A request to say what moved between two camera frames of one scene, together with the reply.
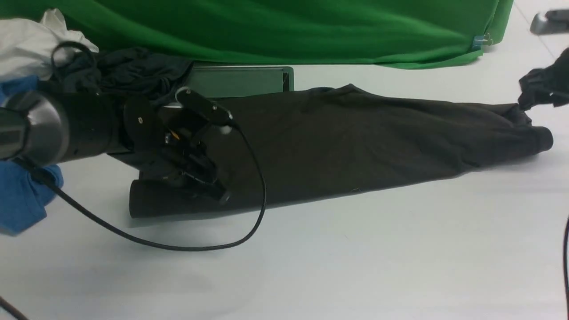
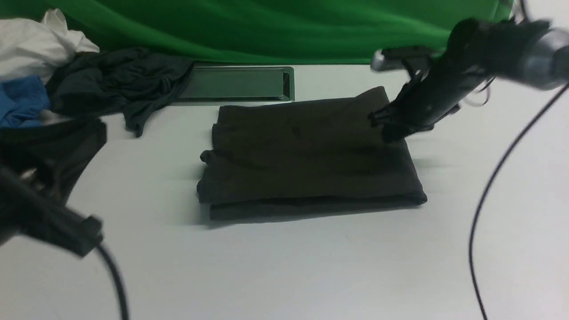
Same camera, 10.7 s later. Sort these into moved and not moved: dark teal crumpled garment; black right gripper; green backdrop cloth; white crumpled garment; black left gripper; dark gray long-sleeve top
Moved: black left gripper; black right gripper; dark gray long-sleeve top
Not moved: green backdrop cloth; white crumpled garment; dark teal crumpled garment
